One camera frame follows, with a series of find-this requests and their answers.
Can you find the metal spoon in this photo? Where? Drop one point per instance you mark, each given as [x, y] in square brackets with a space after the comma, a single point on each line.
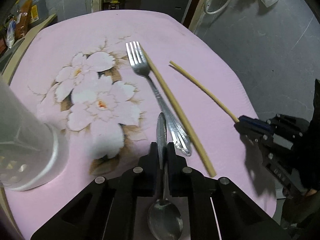
[165, 217]

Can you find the cream door frame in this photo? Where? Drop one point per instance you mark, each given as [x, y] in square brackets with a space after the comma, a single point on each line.
[200, 10]

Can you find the blue white packet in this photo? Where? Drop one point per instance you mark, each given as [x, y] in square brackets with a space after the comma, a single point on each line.
[11, 32]

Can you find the metal fork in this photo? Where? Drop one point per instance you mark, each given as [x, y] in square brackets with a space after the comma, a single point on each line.
[140, 67]

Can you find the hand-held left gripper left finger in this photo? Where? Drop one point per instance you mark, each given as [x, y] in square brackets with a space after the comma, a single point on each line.
[153, 160]

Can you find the wooden chopstick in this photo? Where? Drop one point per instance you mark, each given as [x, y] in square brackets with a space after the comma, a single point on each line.
[186, 76]
[175, 107]
[200, 85]

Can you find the white plastic utensil holder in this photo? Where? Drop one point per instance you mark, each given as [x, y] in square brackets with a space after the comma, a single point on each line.
[25, 142]

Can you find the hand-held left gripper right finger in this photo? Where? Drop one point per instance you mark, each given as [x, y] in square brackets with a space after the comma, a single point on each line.
[172, 160]

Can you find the pink floral table cloth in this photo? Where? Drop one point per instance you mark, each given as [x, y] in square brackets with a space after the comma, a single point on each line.
[212, 67]

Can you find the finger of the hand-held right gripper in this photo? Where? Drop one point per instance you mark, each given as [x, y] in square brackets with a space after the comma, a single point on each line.
[257, 123]
[252, 135]

